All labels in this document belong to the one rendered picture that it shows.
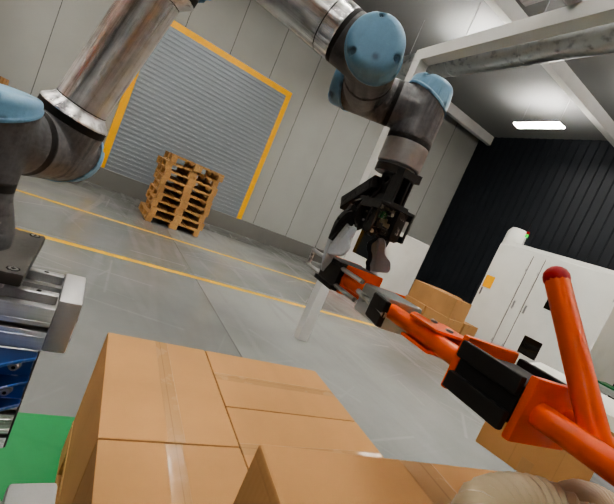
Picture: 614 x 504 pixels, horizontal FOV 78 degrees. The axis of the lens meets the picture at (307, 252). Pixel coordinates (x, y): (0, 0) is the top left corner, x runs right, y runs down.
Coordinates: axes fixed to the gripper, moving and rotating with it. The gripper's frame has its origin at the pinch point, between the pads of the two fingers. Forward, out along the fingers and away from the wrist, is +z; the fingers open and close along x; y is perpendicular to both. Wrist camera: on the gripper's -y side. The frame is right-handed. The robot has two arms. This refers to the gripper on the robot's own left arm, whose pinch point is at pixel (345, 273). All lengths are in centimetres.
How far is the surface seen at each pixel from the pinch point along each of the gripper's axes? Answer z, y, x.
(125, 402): 66, -52, -20
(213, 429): 66, -45, 6
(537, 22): -193, -166, 168
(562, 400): -1.2, 39.8, 0.4
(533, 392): -1.2, 39.7, -3.7
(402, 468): 13.2, 31.6, -3.8
